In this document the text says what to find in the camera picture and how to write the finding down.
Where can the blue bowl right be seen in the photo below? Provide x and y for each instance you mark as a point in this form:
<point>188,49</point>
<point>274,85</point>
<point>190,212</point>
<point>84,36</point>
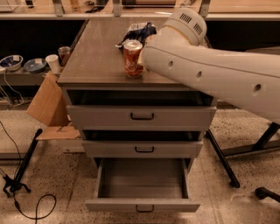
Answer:
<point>35,66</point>

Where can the brown glass jar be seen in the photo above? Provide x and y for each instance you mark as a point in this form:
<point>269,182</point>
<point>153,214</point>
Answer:
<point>64,54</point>

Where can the black caster foot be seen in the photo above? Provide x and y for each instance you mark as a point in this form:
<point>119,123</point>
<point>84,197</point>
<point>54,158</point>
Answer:
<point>261,193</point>

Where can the black tripod stand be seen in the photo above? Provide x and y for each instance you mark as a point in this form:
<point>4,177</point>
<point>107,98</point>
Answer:
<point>14,184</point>

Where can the grey drawer cabinet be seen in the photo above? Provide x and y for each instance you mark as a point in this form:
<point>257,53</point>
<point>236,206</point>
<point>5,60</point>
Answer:
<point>95,75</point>

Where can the black table with legs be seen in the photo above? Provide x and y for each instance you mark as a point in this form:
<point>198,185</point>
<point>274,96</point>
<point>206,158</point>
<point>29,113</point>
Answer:
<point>262,144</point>

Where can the red soda can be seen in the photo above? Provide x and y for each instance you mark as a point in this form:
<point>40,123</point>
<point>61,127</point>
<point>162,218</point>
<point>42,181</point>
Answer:
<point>131,52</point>

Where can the blue chip bag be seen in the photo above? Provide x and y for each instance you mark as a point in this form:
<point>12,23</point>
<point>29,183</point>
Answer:
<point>139,32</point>

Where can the cardboard box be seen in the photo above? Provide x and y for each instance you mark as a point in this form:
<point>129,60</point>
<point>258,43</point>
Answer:
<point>49,107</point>

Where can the white paper cup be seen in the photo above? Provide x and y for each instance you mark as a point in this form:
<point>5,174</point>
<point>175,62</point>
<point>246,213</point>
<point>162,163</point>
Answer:
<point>53,62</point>

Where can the top grey drawer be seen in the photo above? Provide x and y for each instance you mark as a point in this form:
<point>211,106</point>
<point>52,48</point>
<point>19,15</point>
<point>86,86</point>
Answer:
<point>162,118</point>

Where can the middle grey drawer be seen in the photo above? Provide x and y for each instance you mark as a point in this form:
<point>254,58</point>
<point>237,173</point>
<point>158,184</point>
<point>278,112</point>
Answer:
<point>142,149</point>

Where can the grey low shelf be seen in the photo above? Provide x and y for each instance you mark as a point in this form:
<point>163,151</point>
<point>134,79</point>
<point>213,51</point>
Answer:
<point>22,77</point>

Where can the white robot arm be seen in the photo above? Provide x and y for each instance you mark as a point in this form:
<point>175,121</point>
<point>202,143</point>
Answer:
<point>248,80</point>

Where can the blue bowl left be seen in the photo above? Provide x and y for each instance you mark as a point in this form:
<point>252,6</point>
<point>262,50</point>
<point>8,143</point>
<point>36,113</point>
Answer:
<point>11,63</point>

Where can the grey drawer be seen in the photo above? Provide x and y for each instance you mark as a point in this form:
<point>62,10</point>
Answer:
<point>142,149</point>
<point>162,118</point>
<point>143,185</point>

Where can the blue bowl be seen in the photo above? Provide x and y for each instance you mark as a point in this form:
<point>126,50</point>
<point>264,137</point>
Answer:
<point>11,63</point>
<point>35,66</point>

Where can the bottom grey drawer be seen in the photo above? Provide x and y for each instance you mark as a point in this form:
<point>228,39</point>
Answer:
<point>143,185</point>

